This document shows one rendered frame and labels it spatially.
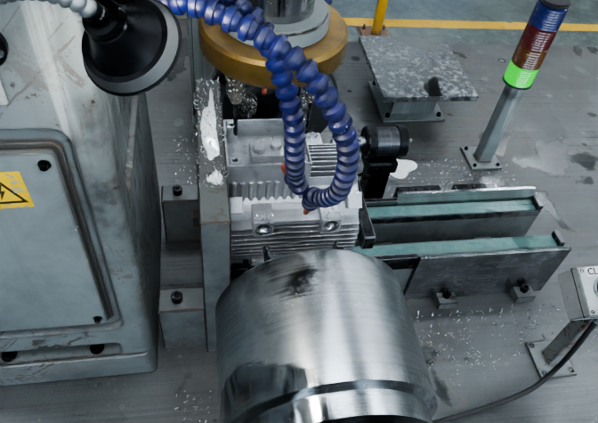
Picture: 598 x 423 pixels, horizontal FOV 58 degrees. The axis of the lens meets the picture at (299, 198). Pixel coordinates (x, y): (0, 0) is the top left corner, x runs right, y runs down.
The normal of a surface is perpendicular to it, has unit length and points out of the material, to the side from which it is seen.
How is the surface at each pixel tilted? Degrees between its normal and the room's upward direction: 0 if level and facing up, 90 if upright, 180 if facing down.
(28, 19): 90
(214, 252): 90
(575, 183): 0
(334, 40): 0
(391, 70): 0
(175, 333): 90
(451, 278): 90
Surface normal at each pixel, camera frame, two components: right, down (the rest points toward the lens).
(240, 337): -0.70, -0.40
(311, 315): -0.07, -0.66
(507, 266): 0.14, 0.74
